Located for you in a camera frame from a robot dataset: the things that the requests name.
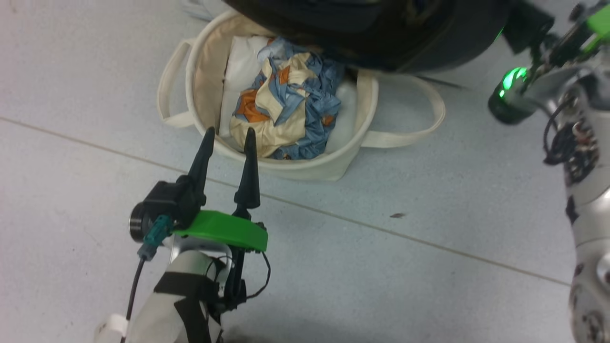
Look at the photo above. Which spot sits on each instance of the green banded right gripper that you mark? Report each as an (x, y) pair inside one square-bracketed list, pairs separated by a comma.
[(598, 26)]

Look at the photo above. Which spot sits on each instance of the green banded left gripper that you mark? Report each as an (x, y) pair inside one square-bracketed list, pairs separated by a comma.
[(224, 231)]

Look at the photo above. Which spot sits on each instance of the blue orange patterned garment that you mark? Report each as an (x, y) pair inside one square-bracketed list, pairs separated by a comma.
[(286, 109)]

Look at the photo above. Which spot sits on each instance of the dark round washing machine door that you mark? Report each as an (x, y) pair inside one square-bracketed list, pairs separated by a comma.
[(381, 33)]

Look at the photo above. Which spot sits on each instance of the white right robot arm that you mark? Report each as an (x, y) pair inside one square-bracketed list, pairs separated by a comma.
[(591, 224)]

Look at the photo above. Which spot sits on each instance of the cream fabric laundry basket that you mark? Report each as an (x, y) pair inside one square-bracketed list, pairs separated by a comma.
[(305, 166)]

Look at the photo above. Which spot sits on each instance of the white cloth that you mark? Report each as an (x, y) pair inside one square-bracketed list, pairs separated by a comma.
[(240, 71)]

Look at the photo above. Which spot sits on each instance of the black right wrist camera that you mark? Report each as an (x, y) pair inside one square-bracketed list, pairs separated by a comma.
[(529, 26)]

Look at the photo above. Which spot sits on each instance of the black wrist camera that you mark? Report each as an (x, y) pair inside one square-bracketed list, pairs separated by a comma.
[(164, 202), (529, 26)]

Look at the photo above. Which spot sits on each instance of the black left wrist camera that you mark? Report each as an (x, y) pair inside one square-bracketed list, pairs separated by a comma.
[(164, 202)]

